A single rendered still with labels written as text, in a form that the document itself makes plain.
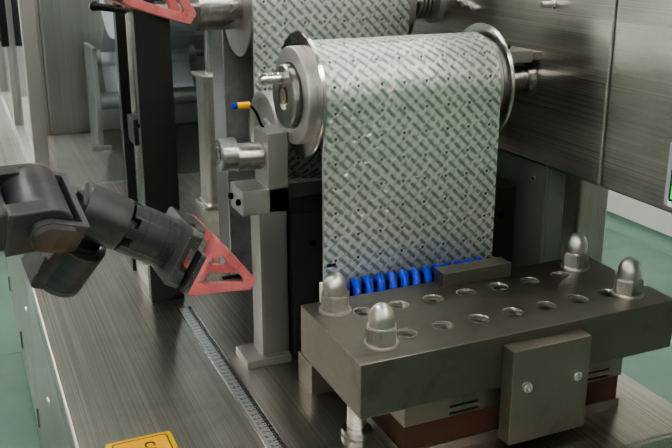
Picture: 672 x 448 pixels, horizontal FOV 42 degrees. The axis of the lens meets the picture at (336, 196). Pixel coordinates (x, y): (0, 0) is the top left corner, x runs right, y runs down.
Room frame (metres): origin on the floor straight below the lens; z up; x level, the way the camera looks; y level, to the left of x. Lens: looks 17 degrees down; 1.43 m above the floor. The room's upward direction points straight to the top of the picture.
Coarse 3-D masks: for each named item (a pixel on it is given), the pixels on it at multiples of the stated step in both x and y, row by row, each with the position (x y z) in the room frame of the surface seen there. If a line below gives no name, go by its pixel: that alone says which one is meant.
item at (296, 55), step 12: (288, 48) 1.02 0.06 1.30; (300, 48) 1.01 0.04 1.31; (288, 60) 1.02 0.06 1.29; (300, 60) 0.99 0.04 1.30; (300, 72) 0.99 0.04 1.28; (312, 72) 0.98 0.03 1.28; (312, 84) 0.97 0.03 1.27; (312, 96) 0.97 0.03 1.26; (312, 108) 0.97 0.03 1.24; (312, 120) 0.97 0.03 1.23; (288, 132) 1.03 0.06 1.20; (300, 132) 0.99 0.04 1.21; (312, 132) 0.98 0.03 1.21
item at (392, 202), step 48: (336, 144) 0.97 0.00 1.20; (384, 144) 1.00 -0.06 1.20; (432, 144) 1.02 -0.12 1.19; (480, 144) 1.05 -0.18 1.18; (336, 192) 0.97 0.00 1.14; (384, 192) 1.00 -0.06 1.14; (432, 192) 1.02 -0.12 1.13; (480, 192) 1.05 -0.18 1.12; (336, 240) 0.97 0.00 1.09; (384, 240) 1.00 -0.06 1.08; (432, 240) 1.02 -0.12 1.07; (480, 240) 1.05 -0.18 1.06
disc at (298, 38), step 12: (288, 36) 1.05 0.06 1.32; (300, 36) 1.01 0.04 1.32; (312, 48) 0.98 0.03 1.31; (312, 60) 0.98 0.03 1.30; (324, 84) 0.96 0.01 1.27; (324, 96) 0.95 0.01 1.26; (324, 108) 0.95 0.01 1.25; (324, 120) 0.96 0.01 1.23; (300, 144) 1.02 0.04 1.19; (312, 144) 0.98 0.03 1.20
